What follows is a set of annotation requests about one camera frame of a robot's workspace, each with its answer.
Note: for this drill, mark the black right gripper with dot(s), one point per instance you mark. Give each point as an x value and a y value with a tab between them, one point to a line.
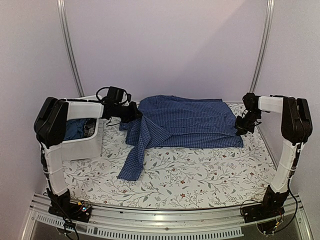
242	130

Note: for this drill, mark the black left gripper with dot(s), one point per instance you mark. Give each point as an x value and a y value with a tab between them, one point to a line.
133	115

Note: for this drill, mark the blue plaid button shirt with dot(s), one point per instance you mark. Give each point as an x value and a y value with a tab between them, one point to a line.
172	121

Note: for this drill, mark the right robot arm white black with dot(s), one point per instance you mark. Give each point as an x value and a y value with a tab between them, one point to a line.
296	128

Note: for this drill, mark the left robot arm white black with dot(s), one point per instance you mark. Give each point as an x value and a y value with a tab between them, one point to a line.
50	129

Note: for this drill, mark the white plastic laundry bin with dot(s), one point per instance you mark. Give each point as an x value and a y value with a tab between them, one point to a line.
89	147

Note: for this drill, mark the black white plaid garment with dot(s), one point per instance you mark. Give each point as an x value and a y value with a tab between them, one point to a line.
89	128

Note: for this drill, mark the teal blue garment in bin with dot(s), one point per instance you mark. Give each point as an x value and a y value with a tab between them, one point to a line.
74	129

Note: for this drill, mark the floral patterned table cloth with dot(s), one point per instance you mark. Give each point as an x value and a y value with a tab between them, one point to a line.
172	178

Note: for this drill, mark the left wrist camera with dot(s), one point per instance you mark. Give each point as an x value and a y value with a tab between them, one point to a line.
114	95

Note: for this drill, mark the aluminium front rail base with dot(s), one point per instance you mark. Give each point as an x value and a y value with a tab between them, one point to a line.
109	222

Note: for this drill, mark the right aluminium frame post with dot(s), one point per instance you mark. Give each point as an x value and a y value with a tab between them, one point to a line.
263	44

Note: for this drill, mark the aluminium frame post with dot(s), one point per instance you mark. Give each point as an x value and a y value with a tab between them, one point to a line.
263	44
61	7

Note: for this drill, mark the left aluminium frame post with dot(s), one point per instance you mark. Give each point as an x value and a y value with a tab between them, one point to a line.
61	7

